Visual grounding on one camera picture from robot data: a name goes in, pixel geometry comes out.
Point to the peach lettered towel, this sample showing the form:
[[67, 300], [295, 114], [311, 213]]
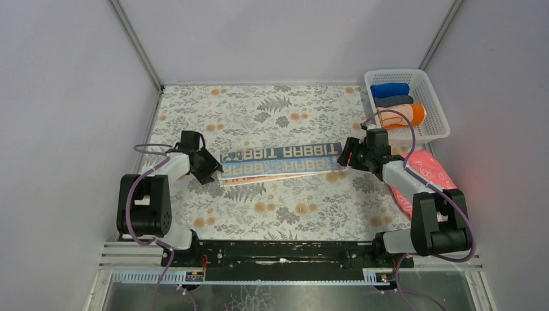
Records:
[[284, 161]]

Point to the floral table mat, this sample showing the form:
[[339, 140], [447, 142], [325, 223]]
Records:
[[345, 205]]

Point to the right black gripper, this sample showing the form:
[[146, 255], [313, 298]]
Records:
[[358, 155]]

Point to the blue rolled towel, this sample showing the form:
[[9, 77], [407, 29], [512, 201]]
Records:
[[389, 90]]

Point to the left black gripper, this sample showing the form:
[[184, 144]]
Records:
[[204, 162]]

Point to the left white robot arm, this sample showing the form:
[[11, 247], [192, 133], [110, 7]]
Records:
[[144, 210]]

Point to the orange cartoon towel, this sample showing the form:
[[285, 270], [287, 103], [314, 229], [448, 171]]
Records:
[[400, 116]]

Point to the grey rolled towel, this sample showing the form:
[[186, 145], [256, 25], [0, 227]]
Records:
[[393, 101]]

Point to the white plastic basket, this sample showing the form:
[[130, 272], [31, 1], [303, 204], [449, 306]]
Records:
[[435, 125]]

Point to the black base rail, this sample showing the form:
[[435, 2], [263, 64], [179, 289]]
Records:
[[286, 261]]

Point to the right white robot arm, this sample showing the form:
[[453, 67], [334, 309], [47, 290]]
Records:
[[439, 222]]

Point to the pink folded towel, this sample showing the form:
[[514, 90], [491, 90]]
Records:
[[424, 163]]

